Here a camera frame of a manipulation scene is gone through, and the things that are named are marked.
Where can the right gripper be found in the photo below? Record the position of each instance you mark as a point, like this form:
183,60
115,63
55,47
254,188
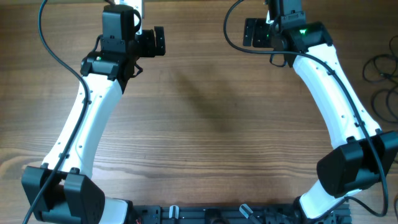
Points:
250,32

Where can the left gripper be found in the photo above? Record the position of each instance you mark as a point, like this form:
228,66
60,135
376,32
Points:
150,50

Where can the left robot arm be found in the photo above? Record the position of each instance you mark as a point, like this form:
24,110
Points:
61,190

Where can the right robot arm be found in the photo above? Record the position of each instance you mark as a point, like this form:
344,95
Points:
362,152

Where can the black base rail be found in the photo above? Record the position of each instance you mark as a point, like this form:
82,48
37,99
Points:
268,214

